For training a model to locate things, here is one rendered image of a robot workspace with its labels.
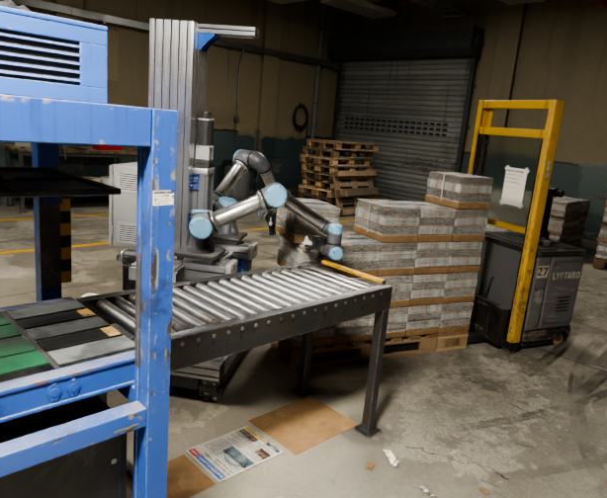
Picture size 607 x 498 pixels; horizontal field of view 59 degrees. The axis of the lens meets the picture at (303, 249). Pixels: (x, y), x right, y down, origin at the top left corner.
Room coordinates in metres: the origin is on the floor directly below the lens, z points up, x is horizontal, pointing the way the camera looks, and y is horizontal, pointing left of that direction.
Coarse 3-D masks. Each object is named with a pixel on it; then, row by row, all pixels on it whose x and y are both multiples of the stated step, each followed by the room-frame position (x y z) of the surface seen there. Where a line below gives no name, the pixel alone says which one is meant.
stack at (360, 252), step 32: (288, 256) 3.34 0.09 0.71; (352, 256) 3.34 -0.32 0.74; (384, 256) 3.44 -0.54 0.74; (416, 256) 3.55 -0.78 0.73; (448, 256) 3.67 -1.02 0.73; (416, 288) 3.57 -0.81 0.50; (352, 320) 3.36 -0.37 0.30; (416, 320) 3.58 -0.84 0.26; (288, 352) 3.31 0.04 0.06; (320, 352) 3.26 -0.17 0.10; (352, 352) 3.52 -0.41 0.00; (416, 352) 3.59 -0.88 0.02
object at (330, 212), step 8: (312, 208) 3.20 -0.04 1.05; (320, 208) 3.22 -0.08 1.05; (328, 208) 3.24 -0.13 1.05; (336, 208) 3.26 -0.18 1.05; (288, 216) 3.31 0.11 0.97; (296, 216) 3.19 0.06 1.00; (328, 216) 3.25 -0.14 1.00; (336, 216) 3.27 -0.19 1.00; (288, 224) 3.29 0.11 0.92; (296, 224) 3.17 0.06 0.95; (304, 224) 3.20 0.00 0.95; (296, 232) 3.17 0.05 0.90; (304, 232) 3.20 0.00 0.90; (312, 232) 3.22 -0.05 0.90; (320, 232) 3.24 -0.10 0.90
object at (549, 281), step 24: (504, 240) 4.16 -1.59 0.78; (480, 264) 4.32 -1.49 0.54; (504, 264) 4.09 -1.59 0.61; (552, 264) 3.90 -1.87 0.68; (576, 264) 4.00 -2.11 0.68; (480, 288) 4.28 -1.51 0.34; (504, 288) 4.06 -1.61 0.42; (552, 288) 3.91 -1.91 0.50; (576, 288) 4.03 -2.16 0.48; (528, 312) 3.83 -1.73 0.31; (552, 312) 3.93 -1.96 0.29; (528, 336) 3.83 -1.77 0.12; (552, 336) 3.94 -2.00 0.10
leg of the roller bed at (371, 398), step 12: (384, 312) 2.51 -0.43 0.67; (384, 324) 2.52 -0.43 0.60; (384, 336) 2.53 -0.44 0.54; (372, 348) 2.53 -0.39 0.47; (384, 348) 2.53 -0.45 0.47; (372, 360) 2.52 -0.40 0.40; (372, 372) 2.52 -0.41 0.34; (372, 384) 2.51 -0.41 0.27; (372, 396) 2.50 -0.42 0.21; (372, 408) 2.51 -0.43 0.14; (372, 420) 2.52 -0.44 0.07
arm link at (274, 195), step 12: (264, 192) 2.73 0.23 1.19; (276, 192) 2.72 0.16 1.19; (240, 204) 2.73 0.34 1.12; (252, 204) 2.72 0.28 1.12; (264, 204) 2.72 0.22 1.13; (276, 204) 2.72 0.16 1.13; (204, 216) 2.69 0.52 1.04; (216, 216) 2.70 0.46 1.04; (228, 216) 2.70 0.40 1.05; (240, 216) 2.72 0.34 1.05; (192, 228) 2.65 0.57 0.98; (204, 228) 2.66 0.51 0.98; (216, 228) 2.69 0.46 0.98
